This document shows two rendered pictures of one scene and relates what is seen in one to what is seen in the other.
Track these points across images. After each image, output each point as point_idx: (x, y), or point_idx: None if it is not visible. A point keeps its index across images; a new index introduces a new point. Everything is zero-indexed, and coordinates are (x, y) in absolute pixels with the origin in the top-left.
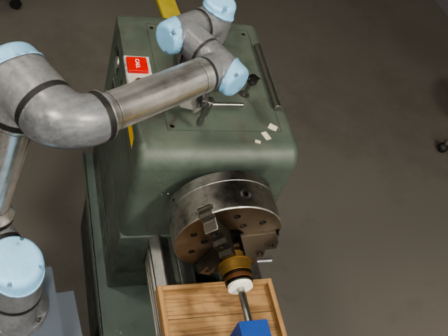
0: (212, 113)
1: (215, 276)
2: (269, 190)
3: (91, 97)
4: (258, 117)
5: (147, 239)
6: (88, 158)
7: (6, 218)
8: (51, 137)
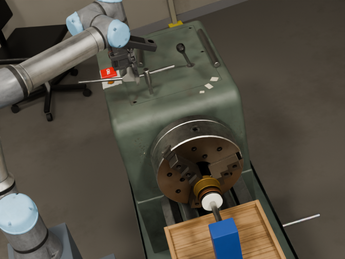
0: (165, 85)
1: None
2: (219, 124)
3: (2, 68)
4: (202, 76)
5: (158, 200)
6: None
7: (5, 184)
8: None
